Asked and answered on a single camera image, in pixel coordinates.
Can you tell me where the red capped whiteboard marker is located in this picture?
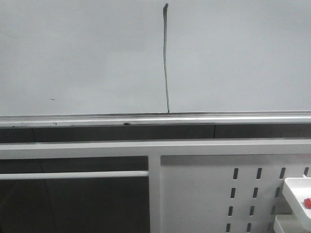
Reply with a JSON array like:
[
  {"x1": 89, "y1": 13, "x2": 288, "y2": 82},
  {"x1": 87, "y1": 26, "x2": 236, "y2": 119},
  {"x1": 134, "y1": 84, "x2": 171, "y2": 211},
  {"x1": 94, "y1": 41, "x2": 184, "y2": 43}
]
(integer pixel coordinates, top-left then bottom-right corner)
[{"x1": 303, "y1": 198, "x2": 311, "y2": 209}]

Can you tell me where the white upper plastic tray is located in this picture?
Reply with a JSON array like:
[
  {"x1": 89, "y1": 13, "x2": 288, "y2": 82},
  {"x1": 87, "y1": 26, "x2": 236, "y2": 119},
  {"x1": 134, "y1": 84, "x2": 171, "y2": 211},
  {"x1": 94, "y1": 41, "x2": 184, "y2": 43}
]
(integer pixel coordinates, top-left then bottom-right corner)
[{"x1": 282, "y1": 177, "x2": 311, "y2": 232}]

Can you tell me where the white plastic tray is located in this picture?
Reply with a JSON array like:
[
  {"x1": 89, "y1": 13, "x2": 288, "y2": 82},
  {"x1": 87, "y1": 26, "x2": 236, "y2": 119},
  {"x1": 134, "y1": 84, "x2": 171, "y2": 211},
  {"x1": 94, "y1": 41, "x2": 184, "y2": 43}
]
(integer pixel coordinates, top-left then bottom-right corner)
[
  {"x1": 282, "y1": 177, "x2": 311, "y2": 232},
  {"x1": 273, "y1": 215, "x2": 310, "y2": 233}
]

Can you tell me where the white lower plastic tray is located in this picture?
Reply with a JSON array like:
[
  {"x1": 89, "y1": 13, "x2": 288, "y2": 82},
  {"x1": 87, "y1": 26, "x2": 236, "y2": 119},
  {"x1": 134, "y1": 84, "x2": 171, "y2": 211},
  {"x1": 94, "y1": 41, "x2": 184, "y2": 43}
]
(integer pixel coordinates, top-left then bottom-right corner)
[{"x1": 273, "y1": 215, "x2": 310, "y2": 233}]

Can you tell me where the white metal stand frame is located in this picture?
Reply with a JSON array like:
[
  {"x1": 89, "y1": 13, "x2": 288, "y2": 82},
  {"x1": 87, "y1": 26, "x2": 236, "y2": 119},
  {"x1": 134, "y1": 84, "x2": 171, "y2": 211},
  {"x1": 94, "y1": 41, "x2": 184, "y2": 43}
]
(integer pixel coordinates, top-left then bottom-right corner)
[{"x1": 0, "y1": 139, "x2": 311, "y2": 233}]

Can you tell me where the white whiteboard with aluminium frame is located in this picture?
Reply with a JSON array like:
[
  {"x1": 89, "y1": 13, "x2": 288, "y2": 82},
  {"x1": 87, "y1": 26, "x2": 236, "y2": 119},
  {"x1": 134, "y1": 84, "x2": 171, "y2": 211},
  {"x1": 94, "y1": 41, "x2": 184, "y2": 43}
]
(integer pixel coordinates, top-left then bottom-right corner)
[{"x1": 0, "y1": 0, "x2": 311, "y2": 127}]

